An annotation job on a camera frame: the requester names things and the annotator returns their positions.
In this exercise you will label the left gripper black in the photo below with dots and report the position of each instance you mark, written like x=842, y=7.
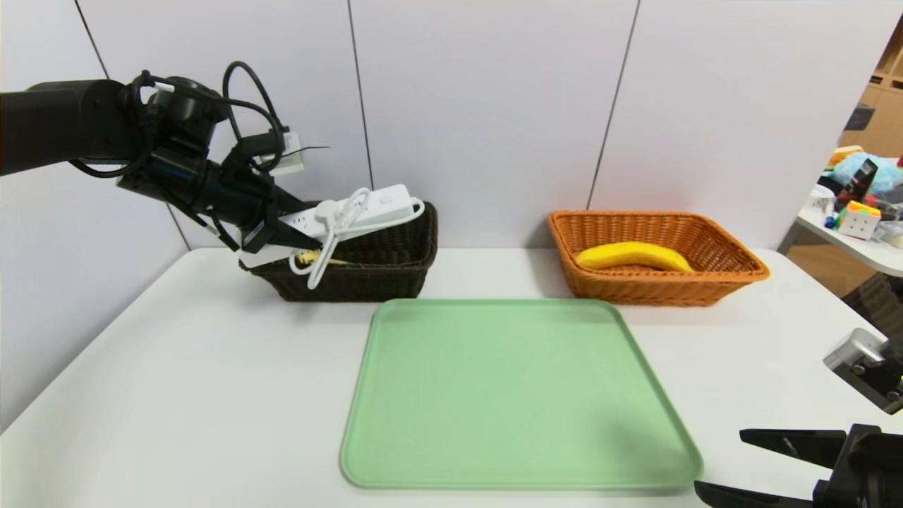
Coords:
x=258, y=220

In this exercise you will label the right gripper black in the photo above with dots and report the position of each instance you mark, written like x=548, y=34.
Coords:
x=862, y=462

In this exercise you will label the yellow banana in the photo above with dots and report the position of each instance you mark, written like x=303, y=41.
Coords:
x=631, y=255

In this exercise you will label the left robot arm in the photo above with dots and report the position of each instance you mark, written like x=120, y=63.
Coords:
x=56, y=120

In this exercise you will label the dark brown wicker basket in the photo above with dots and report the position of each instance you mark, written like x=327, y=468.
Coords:
x=381, y=282

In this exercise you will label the orange wicker basket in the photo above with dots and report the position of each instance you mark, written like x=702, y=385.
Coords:
x=635, y=286

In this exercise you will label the white side table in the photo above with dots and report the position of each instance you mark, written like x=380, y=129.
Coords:
x=868, y=254

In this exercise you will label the colourful puzzle cube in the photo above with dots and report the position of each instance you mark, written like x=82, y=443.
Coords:
x=857, y=220

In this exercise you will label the light green plastic tray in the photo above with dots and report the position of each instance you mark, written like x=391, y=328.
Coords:
x=522, y=395

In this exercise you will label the black upright box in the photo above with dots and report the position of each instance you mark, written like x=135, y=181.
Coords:
x=862, y=180

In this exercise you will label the blue plush toy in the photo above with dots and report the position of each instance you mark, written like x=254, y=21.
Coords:
x=850, y=169

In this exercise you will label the orange toy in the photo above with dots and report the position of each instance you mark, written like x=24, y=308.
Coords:
x=843, y=153

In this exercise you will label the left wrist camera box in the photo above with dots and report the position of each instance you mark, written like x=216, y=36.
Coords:
x=291, y=161

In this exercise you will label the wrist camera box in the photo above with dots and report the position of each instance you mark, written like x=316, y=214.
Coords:
x=864, y=360
x=291, y=161

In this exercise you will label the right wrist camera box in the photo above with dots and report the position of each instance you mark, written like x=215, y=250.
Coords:
x=864, y=360

